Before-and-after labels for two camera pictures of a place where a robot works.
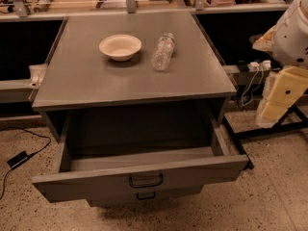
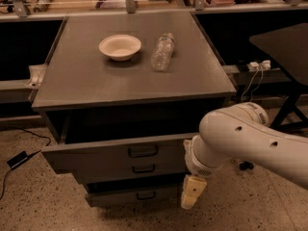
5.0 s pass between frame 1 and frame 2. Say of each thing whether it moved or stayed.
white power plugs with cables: stayed
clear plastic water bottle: stayed
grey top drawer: moved
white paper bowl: stayed
